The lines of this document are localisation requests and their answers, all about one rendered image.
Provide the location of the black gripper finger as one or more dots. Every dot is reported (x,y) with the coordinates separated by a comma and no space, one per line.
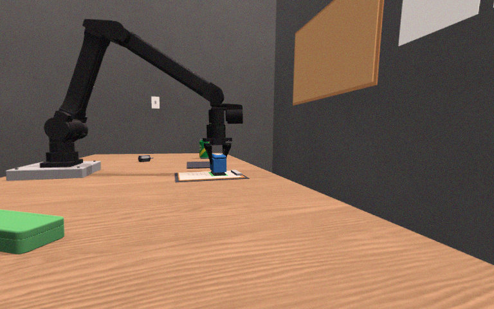
(226,149)
(209,152)

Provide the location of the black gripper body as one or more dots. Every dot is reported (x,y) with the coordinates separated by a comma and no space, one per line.
(217,135)

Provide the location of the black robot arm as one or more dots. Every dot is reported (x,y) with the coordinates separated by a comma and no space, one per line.
(63,128)

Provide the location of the green drink can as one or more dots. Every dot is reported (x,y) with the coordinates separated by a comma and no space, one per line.
(202,152)

